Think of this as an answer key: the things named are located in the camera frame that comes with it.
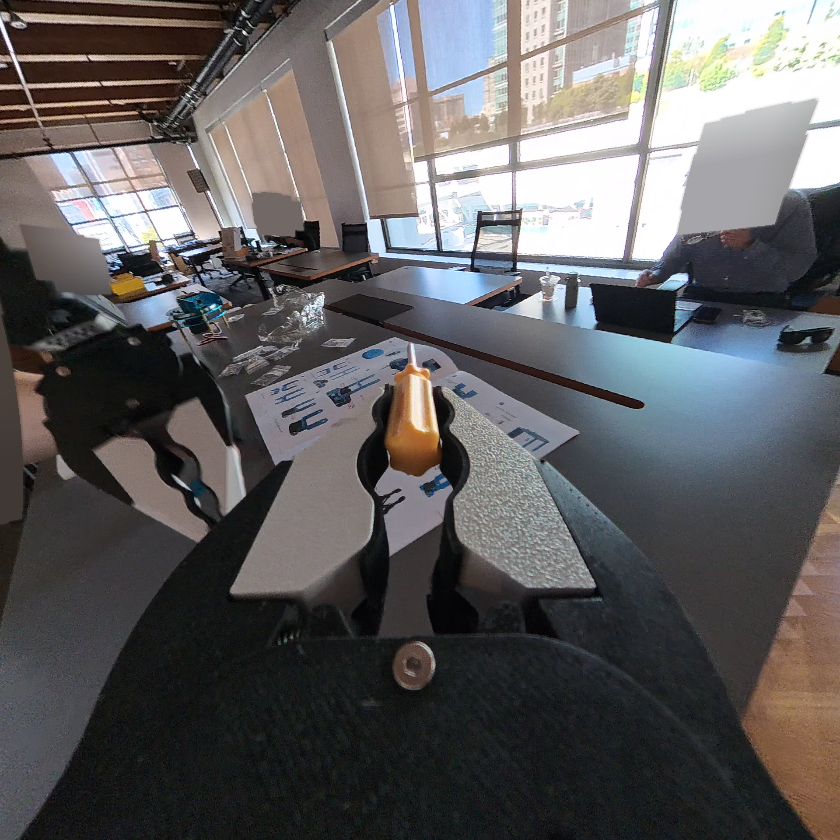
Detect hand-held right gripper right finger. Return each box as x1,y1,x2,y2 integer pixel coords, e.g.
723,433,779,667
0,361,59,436
428,386,597,635

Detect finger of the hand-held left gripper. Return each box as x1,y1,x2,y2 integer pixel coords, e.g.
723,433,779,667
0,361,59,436
180,445,248,526
92,395,216,543

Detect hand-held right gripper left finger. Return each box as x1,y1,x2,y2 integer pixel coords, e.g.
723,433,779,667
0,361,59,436
230,386,395,635

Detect yellow handled screwdriver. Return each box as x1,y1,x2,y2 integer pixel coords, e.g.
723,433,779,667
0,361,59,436
384,341,442,476

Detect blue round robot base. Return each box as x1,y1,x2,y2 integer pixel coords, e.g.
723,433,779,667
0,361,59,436
171,291,228,333

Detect dark grey desk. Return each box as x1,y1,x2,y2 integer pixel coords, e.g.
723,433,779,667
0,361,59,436
0,279,840,723

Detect black desk flap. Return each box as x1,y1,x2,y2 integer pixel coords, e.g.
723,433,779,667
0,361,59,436
326,293,416,324

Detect brown office desk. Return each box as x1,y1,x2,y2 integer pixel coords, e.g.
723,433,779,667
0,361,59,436
258,247,381,284

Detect grey shared office desk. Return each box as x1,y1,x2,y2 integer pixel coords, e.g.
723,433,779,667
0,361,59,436
504,287,840,376

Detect person's left hand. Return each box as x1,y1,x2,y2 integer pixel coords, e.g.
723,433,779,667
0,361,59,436
14,369,61,463

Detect printed instruction sheet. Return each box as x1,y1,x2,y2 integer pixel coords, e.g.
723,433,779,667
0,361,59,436
246,338,580,553

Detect scattered small clear parts bags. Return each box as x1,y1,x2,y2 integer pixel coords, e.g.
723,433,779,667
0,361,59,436
218,308,357,389

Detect crumpled clear plastic bag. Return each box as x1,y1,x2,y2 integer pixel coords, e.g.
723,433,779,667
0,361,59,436
258,284,327,343

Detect black laptop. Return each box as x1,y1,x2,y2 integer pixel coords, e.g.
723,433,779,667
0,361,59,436
588,282,703,338

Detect beige roller blind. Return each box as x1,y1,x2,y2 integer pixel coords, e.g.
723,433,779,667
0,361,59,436
209,92,271,217
266,68,323,231
325,17,421,220

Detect black mesh office chair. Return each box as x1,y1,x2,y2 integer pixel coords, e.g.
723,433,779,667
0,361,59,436
470,208,524,274

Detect black ceiling pipes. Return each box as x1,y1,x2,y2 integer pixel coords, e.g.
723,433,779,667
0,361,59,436
156,0,278,140

